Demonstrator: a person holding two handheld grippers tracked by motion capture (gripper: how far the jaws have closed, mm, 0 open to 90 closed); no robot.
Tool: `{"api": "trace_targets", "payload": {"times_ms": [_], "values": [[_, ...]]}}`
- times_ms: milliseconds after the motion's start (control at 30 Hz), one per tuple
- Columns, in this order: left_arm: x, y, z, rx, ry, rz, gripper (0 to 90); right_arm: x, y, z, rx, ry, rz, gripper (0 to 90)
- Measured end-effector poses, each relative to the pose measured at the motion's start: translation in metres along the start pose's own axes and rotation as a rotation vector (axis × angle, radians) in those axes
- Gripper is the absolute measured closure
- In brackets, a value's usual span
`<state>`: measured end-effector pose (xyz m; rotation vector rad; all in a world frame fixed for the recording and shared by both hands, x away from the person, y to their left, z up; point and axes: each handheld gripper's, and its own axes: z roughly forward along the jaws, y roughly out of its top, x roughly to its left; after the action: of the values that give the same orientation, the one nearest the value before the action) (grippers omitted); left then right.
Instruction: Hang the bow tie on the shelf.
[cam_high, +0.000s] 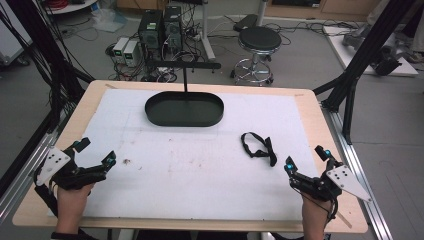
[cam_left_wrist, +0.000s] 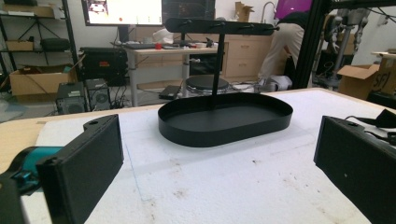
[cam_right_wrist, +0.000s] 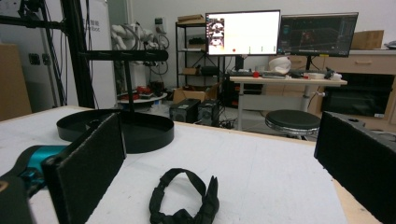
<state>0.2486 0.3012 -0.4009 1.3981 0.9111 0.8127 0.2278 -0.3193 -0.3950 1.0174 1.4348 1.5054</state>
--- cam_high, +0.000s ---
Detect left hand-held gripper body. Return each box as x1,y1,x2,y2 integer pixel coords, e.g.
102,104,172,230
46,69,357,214
34,146,108,191

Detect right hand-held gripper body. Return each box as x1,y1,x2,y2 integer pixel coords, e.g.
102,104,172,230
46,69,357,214
289,159,373,203

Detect black elastic strap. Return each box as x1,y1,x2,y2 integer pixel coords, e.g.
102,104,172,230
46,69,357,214
240,131,279,168

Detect black oval tray hanger stand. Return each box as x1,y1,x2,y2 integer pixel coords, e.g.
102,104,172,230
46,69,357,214
144,60,225,128

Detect person's right hand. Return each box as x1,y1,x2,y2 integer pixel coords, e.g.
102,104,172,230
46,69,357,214
301,194,335,234

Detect person's left hand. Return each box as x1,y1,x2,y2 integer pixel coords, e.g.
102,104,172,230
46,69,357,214
55,182,96,234

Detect white table mat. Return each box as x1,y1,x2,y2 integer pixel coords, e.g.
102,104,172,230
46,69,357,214
47,87,326,222

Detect white floor platform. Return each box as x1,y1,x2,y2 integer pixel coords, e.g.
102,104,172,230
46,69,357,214
322,24,420,78

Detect white power supply unit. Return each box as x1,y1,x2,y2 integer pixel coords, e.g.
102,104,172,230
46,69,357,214
112,36,130,63
122,40,140,68

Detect black device on platform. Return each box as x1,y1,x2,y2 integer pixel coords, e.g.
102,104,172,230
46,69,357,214
374,45,403,77

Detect clear plastic bag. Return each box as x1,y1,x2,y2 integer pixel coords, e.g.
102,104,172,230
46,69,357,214
91,7,128,33

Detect black round stool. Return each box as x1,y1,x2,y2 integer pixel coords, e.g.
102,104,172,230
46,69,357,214
229,25,283,87

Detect black computer tower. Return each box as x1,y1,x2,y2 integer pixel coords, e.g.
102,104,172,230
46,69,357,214
137,9,165,52
162,5,184,52

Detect white round table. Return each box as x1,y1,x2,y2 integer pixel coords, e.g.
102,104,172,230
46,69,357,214
42,0,98,16

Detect black flat pad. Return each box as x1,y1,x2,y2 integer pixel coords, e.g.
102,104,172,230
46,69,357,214
232,13,260,33

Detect white desk leg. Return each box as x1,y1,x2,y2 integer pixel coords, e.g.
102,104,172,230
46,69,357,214
199,0,217,62

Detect aluminium rail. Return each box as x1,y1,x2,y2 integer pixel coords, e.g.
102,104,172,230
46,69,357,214
0,109,78,222
320,102,395,240

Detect black metal frame strut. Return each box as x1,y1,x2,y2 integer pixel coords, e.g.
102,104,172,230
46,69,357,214
312,0,418,145
0,0,95,135

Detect long black floor cables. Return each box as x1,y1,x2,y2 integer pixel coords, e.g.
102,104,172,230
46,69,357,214
223,14,363,46

